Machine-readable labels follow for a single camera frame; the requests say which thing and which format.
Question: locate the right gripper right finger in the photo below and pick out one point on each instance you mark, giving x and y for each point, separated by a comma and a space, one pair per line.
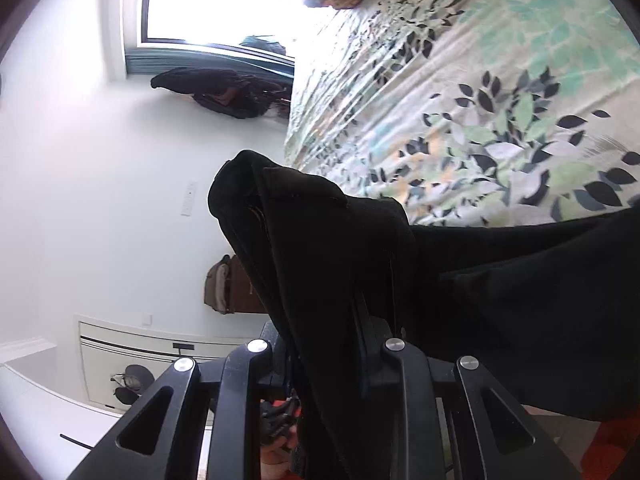
450, 420

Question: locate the person's left hand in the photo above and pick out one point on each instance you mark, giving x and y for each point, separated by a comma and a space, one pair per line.
275, 458

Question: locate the white drawer unit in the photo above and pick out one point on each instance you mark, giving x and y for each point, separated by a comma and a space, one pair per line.
114, 356

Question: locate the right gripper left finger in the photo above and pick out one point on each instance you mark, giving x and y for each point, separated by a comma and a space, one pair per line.
161, 435

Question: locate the black pants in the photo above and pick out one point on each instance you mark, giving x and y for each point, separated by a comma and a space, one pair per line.
552, 311

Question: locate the white wall switch panel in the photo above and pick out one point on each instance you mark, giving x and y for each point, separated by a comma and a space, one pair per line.
189, 199

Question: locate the pile of clothes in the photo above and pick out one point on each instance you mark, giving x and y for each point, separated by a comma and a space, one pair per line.
216, 287

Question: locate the floral leaf bedspread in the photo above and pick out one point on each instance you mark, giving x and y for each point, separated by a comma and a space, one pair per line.
472, 112

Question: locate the dark hanging jackets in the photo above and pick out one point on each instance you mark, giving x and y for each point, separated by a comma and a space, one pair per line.
227, 92

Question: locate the brown wooden cabinet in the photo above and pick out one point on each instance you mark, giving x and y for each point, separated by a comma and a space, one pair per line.
243, 298

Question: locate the blue curtain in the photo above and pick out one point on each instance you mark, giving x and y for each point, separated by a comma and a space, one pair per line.
153, 61

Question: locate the orange fluffy rug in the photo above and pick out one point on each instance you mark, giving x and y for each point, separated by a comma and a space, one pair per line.
612, 442

